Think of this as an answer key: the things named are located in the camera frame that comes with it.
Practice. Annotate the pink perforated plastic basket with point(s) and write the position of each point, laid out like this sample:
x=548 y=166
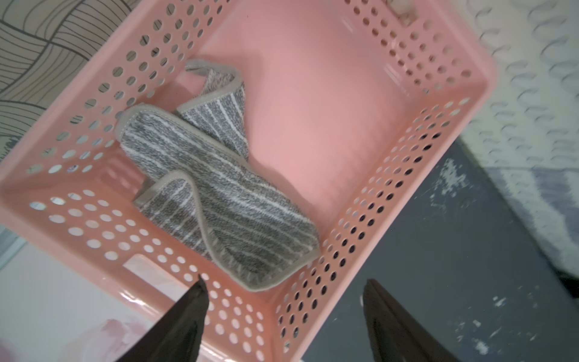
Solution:
x=350 y=104

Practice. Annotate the dark grey flat electronics box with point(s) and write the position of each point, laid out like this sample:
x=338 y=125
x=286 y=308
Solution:
x=463 y=265

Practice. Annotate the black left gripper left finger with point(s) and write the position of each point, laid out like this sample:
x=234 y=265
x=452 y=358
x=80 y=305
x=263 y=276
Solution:
x=178 y=334

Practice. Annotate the grey striped square dishcloth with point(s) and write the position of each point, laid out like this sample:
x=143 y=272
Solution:
x=203 y=191

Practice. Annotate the pink floral table mat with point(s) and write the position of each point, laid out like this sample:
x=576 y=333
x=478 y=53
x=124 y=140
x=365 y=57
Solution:
x=50 y=313

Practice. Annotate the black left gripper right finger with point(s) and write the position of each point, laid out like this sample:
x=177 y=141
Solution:
x=394 y=334

